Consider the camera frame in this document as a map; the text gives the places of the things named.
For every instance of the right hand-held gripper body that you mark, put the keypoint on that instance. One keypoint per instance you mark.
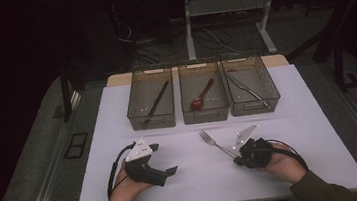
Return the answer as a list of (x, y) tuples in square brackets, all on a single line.
[(256, 154)]

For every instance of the white table cover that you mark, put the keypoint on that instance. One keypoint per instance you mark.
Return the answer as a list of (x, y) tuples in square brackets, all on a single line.
[(210, 194)]

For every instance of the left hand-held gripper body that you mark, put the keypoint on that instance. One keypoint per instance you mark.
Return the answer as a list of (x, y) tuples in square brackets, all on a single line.
[(144, 172)]

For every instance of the silver metal fork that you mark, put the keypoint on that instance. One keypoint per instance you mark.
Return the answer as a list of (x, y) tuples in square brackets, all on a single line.
[(206, 136)]

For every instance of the clear plastic bin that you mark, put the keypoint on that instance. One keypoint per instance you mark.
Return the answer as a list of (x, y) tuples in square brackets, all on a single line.
[(258, 78), (142, 94), (214, 96)]

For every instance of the white metal desk frame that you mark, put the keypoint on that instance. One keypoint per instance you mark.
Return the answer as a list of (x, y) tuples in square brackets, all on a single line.
[(189, 29)]

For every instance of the person's left hand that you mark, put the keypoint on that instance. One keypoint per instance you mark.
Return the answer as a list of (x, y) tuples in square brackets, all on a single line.
[(125, 191)]

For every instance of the brown wooden spoon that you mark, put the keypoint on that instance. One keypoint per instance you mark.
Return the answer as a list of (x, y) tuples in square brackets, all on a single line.
[(197, 104)]

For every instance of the person's right hand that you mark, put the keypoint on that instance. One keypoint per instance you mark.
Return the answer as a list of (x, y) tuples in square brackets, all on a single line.
[(285, 166)]

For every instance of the black metal stand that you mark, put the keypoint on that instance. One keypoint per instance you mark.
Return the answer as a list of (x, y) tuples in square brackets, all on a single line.
[(339, 70), (65, 99)]

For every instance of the silver metal knife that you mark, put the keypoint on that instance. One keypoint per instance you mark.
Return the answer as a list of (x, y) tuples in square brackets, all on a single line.
[(249, 91)]

